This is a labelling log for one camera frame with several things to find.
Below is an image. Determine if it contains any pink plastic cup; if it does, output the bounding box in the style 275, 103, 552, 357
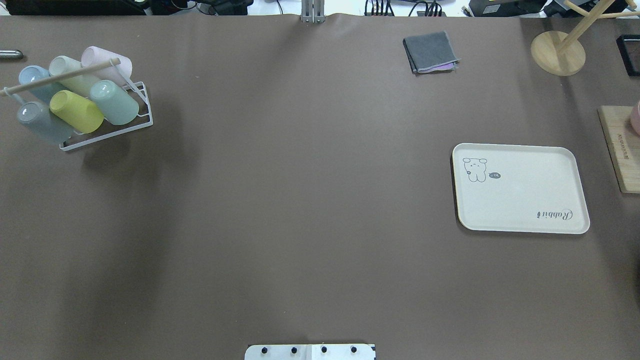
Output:
80, 46, 133, 87

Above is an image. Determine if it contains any wooden mug tree stand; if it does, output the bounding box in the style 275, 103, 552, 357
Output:
530, 0, 640, 76

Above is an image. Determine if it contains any yellow plastic cup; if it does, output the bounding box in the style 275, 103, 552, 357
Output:
49, 89, 105, 133

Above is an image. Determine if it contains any folded grey cloth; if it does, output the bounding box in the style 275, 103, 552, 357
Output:
402, 30, 460, 75

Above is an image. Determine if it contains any grey plastic cup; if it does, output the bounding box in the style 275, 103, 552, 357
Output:
16, 101, 74, 145

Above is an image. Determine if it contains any cream plastic cup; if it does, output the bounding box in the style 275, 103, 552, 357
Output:
48, 55, 101, 98

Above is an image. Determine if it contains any mint green plastic cup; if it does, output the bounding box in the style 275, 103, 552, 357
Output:
89, 80, 140, 126

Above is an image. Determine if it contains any wooden cutting board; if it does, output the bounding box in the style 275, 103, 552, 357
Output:
598, 105, 640, 194

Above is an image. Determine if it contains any light blue plastic cup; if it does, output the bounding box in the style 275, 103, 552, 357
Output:
18, 64, 69, 105

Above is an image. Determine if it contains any metal cylinder brush tool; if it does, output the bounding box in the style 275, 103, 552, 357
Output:
0, 49, 25, 60

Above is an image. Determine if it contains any pink bowl with ice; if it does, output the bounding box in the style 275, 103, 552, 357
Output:
630, 101, 640, 136

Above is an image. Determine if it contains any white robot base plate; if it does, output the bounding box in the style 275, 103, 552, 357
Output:
244, 343, 377, 360

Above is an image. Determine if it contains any black glass holder tray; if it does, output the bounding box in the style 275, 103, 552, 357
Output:
615, 34, 640, 76

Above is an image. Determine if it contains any cream rabbit serving tray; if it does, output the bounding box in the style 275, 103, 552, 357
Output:
451, 143, 591, 235

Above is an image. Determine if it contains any aluminium frame post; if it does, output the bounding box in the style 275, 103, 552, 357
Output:
301, 0, 326, 24

